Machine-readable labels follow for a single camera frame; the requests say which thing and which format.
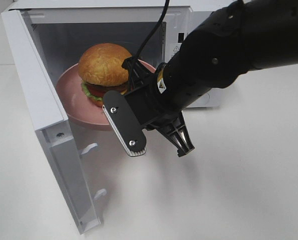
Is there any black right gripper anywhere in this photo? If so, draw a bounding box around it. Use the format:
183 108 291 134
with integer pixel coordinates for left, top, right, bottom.
122 57 194 157

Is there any burger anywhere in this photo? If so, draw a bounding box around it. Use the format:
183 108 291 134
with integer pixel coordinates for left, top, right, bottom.
78 43 131 107

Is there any pink plate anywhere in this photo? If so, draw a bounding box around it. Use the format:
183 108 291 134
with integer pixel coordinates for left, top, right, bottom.
55 59 157 125

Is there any white microwave door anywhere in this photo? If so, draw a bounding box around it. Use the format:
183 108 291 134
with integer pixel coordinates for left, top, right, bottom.
1 10 106 234

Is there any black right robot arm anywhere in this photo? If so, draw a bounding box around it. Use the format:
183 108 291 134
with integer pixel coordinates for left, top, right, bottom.
117 0 298 157

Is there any white microwave oven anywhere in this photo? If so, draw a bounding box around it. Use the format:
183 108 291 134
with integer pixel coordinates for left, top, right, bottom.
9 0 227 126

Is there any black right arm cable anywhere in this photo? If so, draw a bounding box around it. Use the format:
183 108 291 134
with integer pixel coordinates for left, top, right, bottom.
133 0 171 61

